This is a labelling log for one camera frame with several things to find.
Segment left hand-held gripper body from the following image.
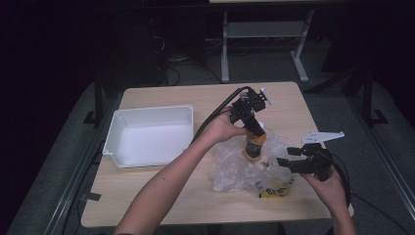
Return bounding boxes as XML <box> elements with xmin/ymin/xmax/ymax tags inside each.
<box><xmin>229</xmin><ymin>86</ymin><xmax>274</xmax><ymax>126</ymax></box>

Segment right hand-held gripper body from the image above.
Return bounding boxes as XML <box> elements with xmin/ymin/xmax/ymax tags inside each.
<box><xmin>292</xmin><ymin>130</ymin><xmax>346</xmax><ymax>182</ymax></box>

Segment orange bottle with white cap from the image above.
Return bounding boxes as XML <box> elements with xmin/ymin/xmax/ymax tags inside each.
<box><xmin>244</xmin><ymin>121</ymin><xmax>268</xmax><ymax>163</ymax></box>

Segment clear plastic bag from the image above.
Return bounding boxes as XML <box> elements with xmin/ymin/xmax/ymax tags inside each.
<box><xmin>209</xmin><ymin>126</ymin><xmax>315</xmax><ymax>200</ymax></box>

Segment white plastic tray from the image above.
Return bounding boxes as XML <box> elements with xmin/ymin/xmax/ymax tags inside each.
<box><xmin>102</xmin><ymin>105</ymin><xmax>196</xmax><ymax>168</ymax></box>

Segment person's left hand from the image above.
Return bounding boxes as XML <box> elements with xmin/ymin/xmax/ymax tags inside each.
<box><xmin>198</xmin><ymin>106</ymin><xmax>250</xmax><ymax>151</ymax></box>

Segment person's right hand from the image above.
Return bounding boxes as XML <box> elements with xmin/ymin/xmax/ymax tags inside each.
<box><xmin>300</xmin><ymin>165</ymin><xmax>350</xmax><ymax>213</ymax></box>

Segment black metal stand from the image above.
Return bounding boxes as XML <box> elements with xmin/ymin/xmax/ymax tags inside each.
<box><xmin>361</xmin><ymin>67</ymin><xmax>390</xmax><ymax>126</ymax></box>
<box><xmin>82</xmin><ymin>70</ymin><xmax>106</xmax><ymax>126</ymax></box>

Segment grey tape strip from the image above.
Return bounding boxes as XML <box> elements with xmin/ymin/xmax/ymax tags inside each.
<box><xmin>79</xmin><ymin>192</ymin><xmax>102</xmax><ymax>202</ymax></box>

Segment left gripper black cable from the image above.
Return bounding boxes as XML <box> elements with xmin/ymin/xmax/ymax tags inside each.
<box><xmin>190</xmin><ymin>85</ymin><xmax>254</xmax><ymax>145</ymax></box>

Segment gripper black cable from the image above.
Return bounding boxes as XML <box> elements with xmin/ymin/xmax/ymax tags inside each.
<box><xmin>190</xmin><ymin>85</ymin><xmax>254</xmax><ymax>145</ymax></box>
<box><xmin>329</xmin><ymin>152</ymin><xmax>412</xmax><ymax>235</ymax></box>

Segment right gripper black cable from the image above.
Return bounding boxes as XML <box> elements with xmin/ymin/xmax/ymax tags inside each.
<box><xmin>329</xmin><ymin>152</ymin><xmax>412</xmax><ymax>235</ymax></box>

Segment aluminium rail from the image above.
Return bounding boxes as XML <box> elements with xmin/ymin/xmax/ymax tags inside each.
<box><xmin>346</xmin><ymin>94</ymin><xmax>415</xmax><ymax>213</ymax></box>
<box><xmin>42</xmin><ymin>97</ymin><xmax>122</xmax><ymax>235</ymax></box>

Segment white metal desk frame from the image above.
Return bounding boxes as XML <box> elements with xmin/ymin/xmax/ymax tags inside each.
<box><xmin>208</xmin><ymin>0</ymin><xmax>316</xmax><ymax>84</ymax></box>

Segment floor cables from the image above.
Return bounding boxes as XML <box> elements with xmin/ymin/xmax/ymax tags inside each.
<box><xmin>148</xmin><ymin>16</ymin><xmax>223</xmax><ymax>86</ymax></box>

